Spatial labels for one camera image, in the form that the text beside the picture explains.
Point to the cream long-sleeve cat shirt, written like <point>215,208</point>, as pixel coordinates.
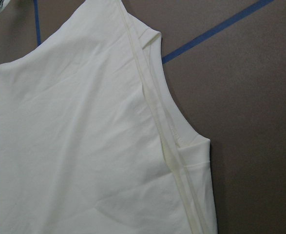
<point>91,141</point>

